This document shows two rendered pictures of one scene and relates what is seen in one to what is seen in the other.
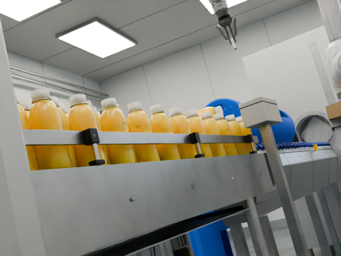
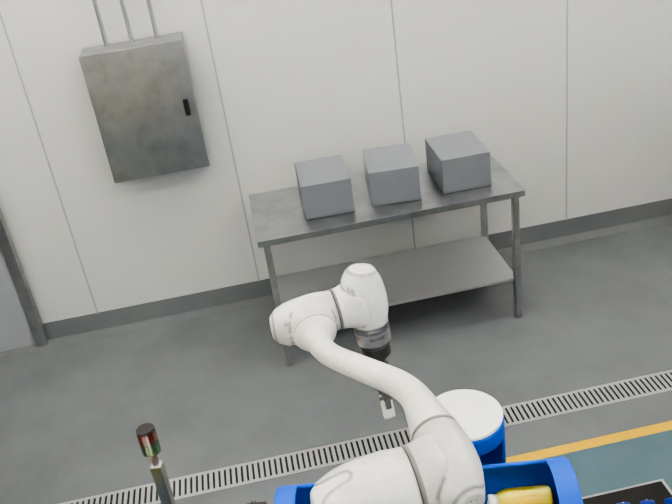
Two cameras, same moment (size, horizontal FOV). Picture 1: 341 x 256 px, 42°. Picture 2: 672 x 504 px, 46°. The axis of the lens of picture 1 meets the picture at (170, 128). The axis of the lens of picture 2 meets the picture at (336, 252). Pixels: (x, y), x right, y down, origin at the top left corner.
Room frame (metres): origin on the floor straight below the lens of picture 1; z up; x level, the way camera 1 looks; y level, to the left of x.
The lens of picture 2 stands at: (1.72, -1.95, 2.95)
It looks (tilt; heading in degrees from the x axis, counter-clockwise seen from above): 28 degrees down; 65
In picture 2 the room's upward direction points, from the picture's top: 9 degrees counter-clockwise
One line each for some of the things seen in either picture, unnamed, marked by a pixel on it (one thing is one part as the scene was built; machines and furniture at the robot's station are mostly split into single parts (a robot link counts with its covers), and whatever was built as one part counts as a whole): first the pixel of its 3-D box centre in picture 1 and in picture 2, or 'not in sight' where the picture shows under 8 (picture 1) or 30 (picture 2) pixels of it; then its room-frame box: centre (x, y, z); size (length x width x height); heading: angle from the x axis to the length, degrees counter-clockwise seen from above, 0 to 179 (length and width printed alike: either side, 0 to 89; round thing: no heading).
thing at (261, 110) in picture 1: (261, 113); not in sight; (1.80, -0.37, 1.05); 0.20 x 0.10 x 0.10; 152
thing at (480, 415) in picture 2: not in sight; (463, 414); (2.98, -0.08, 1.03); 0.28 x 0.28 x 0.01
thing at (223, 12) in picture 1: (224, 19); (377, 356); (2.47, -0.47, 1.75); 0.08 x 0.07 x 0.09; 77
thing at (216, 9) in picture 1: (220, 7); (372, 331); (2.47, -0.46, 1.82); 0.09 x 0.09 x 0.06
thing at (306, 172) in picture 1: (291, 172); not in sight; (3.05, -0.71, 0.79); 2.17 x 0.29 x 0.34; 152
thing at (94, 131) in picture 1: (93, 147); not in sight; (0.94, 0.17, 0.94); 0.03 x 0.02 x 0.08; 152
